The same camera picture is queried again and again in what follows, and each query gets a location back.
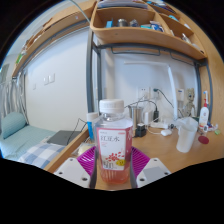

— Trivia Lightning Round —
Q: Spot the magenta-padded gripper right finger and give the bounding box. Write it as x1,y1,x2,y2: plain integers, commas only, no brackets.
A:
129,145,172,189

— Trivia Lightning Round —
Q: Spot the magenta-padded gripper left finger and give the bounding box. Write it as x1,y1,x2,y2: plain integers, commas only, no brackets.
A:
53,145,98,190

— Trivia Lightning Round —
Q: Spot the clear drink bottle white cap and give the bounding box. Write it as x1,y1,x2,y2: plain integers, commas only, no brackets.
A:
94,98,134,185

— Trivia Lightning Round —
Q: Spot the clear snack bag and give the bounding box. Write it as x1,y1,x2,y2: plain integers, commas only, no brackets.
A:
77,141,95,156

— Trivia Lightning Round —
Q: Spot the grey laptop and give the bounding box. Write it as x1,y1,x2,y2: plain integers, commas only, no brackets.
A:
46,129,83,147

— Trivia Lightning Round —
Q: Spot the blue plaid blanket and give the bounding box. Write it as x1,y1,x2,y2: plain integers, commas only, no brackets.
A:
18,141,66,170

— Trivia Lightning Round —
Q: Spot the small white oval case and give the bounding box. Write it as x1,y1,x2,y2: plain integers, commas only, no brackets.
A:
160,128,173,137

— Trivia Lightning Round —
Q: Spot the black charger block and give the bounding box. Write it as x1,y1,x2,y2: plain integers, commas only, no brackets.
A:
134,122,148,138

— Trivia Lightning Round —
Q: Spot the blue container white lid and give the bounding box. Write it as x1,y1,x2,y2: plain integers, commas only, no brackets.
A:
86,112,100,143

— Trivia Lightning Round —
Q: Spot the white power strip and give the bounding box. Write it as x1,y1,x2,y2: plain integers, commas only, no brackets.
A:
149,120,169,130

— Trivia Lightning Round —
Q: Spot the white paper cup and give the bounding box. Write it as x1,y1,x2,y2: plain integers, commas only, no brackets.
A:
175,116,199,154

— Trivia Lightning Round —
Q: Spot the white power adapter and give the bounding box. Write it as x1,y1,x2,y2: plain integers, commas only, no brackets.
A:
143,109,154,126

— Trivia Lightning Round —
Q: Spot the black plug adapter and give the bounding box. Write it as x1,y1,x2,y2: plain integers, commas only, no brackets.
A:
152,109,161,123

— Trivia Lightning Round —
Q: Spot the steel tumbler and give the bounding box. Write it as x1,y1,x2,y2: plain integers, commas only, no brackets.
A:
128,105,145,130

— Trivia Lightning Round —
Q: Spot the bed with teal sheet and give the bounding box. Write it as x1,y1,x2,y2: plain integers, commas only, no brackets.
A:
0,124,58,161

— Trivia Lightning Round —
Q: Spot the white lotion bottle red pump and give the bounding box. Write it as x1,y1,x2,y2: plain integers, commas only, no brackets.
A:
198,90,210,132

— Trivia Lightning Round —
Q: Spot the teal pillow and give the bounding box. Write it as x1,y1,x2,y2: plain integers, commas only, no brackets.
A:
0,111,28,140

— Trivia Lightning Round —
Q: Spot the small tree figurine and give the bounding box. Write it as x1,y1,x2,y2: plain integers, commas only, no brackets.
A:
184,87,198,118

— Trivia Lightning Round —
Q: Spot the wooden shelf unit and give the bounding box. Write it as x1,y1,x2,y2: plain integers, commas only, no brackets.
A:
89,0,209,61

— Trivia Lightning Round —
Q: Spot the white wall outlet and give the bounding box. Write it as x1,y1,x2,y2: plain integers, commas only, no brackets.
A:
137,85,161,101

